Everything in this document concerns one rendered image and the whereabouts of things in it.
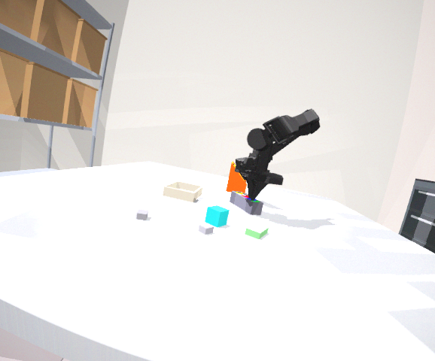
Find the cyan cube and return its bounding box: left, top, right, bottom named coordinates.
left=205, top=205, right=230, bottom=227

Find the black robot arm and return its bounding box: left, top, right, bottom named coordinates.
left=236, top=108, right=320, bottom=171

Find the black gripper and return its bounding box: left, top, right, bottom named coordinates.
left=235, top=150, right=283, bottom=201

